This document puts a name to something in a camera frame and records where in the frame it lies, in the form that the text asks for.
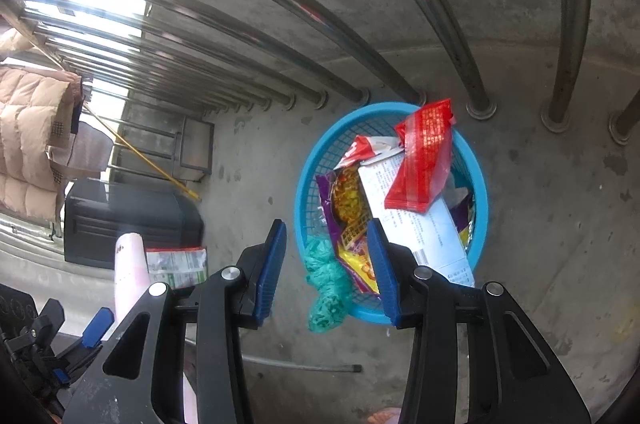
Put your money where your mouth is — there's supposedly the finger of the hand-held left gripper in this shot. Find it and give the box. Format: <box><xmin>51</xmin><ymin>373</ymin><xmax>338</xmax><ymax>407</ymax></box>
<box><xmin>47</xmin><ymin>369</ymin><xmax>76</xmax><ymax>397</ymax></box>
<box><xmin>55</xmin><ymin>306</ymin><xmax>116</xmax><ymax>370</ymax></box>

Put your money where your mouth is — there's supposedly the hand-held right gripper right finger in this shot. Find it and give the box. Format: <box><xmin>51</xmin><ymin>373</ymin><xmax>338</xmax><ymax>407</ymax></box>
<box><xmin>366</xmin><ymin>218</ymin><xmax>591</xmax><ymax>424</ymax></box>

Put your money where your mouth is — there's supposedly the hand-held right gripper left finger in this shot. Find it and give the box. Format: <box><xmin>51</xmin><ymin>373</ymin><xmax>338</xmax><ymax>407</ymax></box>
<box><xmin>62</xmin><ymin>219</ymin><xmax>288</xmax><ymax>424</ymax></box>

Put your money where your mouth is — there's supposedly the teal plastic bag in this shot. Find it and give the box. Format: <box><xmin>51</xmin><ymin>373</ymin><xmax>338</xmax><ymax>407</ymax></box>
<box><xmin>302</xmin><ymin>236</ymin><xmax>353</xmax><ymax>335</ymax></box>

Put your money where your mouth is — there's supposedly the white blue paper box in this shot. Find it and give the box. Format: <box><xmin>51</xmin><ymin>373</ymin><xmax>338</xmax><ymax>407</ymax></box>
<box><xmin>357</xmin><ymin>151</ymin><xmax>476</xmax><ymax>289</ymax></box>

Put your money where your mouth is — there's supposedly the blue plastic waste basket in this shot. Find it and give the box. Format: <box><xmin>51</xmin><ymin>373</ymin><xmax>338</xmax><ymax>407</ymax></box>
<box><xmin>294</xmin><ymin>102</ymin><xmax>490</xmax><ymax>325</ymax></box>

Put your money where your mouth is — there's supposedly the yellow purple snack packet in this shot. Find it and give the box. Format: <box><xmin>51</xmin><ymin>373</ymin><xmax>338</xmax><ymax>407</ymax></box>
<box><xmin>315</xmin><ymin>166</ymin><xmax>383</xmax><ymax>295</ymax></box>

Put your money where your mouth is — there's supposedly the red foil snack packet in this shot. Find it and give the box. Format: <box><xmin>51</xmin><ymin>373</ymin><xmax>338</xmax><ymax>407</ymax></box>
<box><xmin>384</xmin><ymin>98</ymin><xmax>457</xmax><ymax>212</ymax></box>

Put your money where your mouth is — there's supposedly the pink printed tablecloth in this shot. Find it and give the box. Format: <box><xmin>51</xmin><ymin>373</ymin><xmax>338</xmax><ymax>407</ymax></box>
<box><xmin>114</xmin><ymin>232</ymin><xmax>201</xmax><ymax>424</ymax></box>

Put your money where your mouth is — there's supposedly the black bin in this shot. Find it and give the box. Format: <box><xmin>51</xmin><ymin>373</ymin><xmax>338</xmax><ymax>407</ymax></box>
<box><xmin>64</xmin><ymin>179</ymin><xmax>205</xmax><ymax>269</ymax></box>

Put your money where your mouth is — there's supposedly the yellow stick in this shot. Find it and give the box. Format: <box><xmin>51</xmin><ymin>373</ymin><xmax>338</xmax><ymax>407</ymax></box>
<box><xmin>82</xmin><ymin>102</ymin><xmax>201</xmax><ymax>201</ymax></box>

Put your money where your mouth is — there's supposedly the grey hanging garment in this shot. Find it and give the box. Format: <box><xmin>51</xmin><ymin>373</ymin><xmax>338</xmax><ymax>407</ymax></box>
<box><xmin>47</xmin><ymin>119</ymin><xmax>115</xmax><ymax>182</ymax></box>

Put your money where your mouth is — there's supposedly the beige down jacket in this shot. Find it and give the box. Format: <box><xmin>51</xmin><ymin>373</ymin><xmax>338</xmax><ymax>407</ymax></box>
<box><xmin>0</xmin><ymin>28</ymin><xmax>83</xmax><ymax>222</ymax></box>

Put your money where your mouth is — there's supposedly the steel bar railing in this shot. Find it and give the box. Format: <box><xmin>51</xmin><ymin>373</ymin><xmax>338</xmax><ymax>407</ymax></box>
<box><xmin>0</xmin><ymin>0</ymin><xmax>640</xmax><ymax>145</ymax></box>

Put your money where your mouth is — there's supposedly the metal rack frame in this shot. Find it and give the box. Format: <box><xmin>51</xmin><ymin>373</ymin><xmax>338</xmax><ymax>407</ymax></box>
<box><xmin>172</xmin><ymin>116</ymin><xmax>216</xmax><ymax>185</ymax></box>

